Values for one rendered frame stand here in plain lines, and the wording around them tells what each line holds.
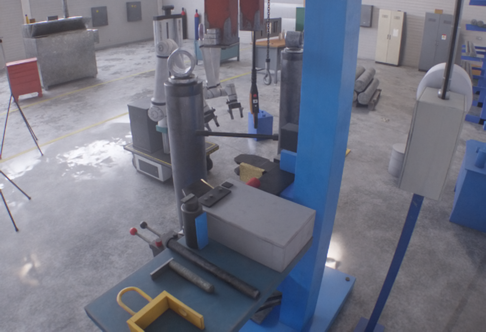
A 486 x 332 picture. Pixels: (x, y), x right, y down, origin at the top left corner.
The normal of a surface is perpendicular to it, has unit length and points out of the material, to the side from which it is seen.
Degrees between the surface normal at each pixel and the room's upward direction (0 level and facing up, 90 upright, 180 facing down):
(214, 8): 90
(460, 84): 90
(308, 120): 90
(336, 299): 0
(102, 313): 0
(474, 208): 90
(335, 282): 0
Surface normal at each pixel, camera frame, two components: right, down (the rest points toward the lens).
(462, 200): -0.59, 0.35
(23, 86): 0.56, 0.36
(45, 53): 0.75, 0.29
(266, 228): 0.00, -0.90
